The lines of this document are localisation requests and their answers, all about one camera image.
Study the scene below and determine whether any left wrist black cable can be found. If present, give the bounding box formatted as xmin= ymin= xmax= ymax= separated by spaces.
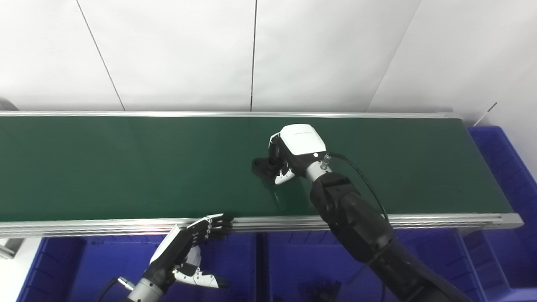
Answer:
xmin=98 ymin=276 xmax=136 ymax=302

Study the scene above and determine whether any black flange part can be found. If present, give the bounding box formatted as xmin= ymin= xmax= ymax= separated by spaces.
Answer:
xmin=251 ymin=156 xmax=282 ymax=180

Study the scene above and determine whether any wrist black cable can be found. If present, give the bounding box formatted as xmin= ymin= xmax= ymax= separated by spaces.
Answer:
xmin=98 ymin=276 xmax=136 ymax=302
xmin=322 ymin=151 xmax=390 ymax=224

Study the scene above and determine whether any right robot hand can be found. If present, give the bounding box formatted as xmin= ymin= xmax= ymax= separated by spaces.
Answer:
xmin=268 ymin=123 xmax=328 ymax=185

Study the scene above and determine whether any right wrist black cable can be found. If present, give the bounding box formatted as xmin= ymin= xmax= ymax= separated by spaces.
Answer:
xmin=322 ymin=151 xmax=390 ymax=224

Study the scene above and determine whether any thin white rod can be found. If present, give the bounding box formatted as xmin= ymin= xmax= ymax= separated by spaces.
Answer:
xmin=473 ymin=102 xmax=498 ymax=127

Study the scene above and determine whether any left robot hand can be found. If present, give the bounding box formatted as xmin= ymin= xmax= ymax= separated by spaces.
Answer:
xmin=144 ymin=213 xmax=234 ymax=290

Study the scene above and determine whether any green conveyor belt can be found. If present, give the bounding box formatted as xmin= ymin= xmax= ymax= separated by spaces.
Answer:
xmin=0 ymin=116 xmax=515 ymax=223
xmin=0 ymin=97 xmax=524 ymax=259

